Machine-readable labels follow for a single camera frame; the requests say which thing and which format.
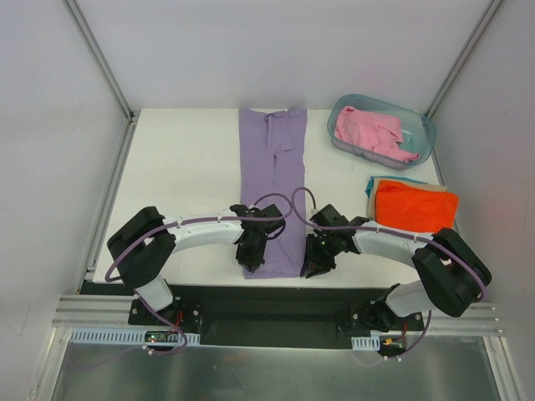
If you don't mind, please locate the left aluminium frame post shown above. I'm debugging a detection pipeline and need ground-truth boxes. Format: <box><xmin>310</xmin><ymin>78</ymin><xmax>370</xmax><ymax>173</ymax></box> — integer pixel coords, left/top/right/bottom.
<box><xmin>62</xmin><ymin>0</ymin><xmax>135</xmax><ymax>122</ymax></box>

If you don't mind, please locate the clear blue plastic bin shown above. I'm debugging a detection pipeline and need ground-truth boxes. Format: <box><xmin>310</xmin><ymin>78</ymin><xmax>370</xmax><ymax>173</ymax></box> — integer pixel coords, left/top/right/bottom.
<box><xmin>327</xmin><ymin>94</ymin><xmax>436</xmax><ymax>170</ymax></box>

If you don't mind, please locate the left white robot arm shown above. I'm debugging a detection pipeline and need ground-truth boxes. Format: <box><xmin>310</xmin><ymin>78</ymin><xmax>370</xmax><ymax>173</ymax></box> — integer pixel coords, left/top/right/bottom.
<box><xmin>104</xmin><ymin>204</ymin><xmax>289</xmax><ymax>325</ymax></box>

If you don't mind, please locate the left white cable duct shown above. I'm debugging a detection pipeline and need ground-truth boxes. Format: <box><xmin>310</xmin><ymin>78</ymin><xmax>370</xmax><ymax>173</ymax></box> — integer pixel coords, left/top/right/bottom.
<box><xmin>70</xmin><ymin>328</ymin><xmax>201</xmax><ymax>347</ymax></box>

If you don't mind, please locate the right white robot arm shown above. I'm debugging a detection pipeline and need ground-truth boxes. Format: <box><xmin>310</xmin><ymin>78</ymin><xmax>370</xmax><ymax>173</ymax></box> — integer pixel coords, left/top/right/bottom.
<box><xmin>301</xmin><ymin>205</ymin><xmax>492</xmax><ymax>332</ymax></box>

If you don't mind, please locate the pink t shirt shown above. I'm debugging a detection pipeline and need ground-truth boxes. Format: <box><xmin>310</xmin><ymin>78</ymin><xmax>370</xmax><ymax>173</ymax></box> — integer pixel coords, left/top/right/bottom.
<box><xmin>334</xmin><ymin>106</ymin><xmax>420</xmax><ymax>162</ymax></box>

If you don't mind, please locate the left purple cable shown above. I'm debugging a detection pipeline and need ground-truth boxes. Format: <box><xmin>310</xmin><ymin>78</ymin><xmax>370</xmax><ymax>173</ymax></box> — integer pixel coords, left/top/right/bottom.
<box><xmin>104</xmin><ymin>194</ymin><xmax>300</xmax><ymax>348</ymax></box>

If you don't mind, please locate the purple t shirt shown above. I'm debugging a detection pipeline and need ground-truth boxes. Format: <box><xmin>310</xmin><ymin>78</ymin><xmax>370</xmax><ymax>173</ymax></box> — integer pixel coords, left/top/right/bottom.
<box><xmin>238</xmin><ymin>109</ymin><xmax>308</xmax><ymax>279</ymax></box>

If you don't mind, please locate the right white cable duct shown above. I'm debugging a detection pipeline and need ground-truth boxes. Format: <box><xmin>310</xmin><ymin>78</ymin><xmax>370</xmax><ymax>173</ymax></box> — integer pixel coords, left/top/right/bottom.
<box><xmin>351</xmin><ymin>335</ymin><xmax>380</xmax><ymax>352</ymax></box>

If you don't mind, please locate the right aluminium frame post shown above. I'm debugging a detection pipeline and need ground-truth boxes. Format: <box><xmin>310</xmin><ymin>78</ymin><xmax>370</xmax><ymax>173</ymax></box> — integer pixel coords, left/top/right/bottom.
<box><xmin>425</xmin><ymin>0</ymin><xmax>506</xmax><ymax>119</ymax></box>

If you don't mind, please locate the folded teal t shirt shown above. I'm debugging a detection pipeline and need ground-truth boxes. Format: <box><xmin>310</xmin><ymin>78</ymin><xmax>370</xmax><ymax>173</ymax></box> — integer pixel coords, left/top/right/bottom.
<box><xmin>364</xmin><ymin>175</ymin><xmax>397</xmax><ymax>198</ymax></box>

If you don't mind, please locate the white cable duct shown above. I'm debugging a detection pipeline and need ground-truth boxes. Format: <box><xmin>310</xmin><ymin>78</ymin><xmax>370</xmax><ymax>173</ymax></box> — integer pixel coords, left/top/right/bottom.
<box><xmin>351</xmin><ymin>335</ymin><xmax>380</xmax><ymax>352</ymax></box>
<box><xmin>70</xmin><ymin>328</ymin><xmax>201</xmax><ymax>347</ymax></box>

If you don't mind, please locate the aluminium frame post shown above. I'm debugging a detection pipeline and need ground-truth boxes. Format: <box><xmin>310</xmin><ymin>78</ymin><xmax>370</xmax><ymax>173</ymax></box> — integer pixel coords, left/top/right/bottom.
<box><xmin>62</xmin><ymin>0</ymin><xmax>135</xmax><ymax>122</ymax></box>
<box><xmin>425</xmin><ymin>0</ymin><xmax>506</xmax><ymax>119</ymax></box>

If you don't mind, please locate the folded orange t shirt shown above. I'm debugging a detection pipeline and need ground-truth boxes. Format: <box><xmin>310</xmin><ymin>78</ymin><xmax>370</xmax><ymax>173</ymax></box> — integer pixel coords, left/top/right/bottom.
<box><xmin>374</xmin><ymin>180</ymin><xmax>460</xmax><ymax>232</ymax></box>

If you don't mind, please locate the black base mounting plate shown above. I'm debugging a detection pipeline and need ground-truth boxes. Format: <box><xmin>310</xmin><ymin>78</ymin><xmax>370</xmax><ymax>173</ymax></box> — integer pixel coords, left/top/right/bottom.
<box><xmin>128</xmin><ymin>286</ymin><xmax>425</xmax><ymax>349</ymax></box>

